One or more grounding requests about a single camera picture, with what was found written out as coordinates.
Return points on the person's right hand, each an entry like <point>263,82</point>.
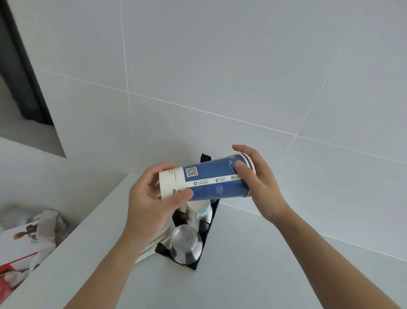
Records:
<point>267,194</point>

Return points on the person's left hand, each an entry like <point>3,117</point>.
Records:
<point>143,207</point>

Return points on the large blue paper cup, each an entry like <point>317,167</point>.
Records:
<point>216,181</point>
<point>249,157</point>

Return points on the stack of clear plastic cups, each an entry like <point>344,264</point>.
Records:
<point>186,245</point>

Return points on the stack of white printed cups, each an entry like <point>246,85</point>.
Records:
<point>202,210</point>

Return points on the black cup rack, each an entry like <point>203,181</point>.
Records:
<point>210,223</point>

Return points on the person's right forearm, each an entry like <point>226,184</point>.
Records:
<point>330,261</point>

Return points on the person's left forearm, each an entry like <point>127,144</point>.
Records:
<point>108,273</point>

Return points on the white plastic tongs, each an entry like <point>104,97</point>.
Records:
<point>149,251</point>

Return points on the white table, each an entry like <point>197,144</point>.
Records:
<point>254,270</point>

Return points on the pile of white trash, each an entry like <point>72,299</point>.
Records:
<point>47,223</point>

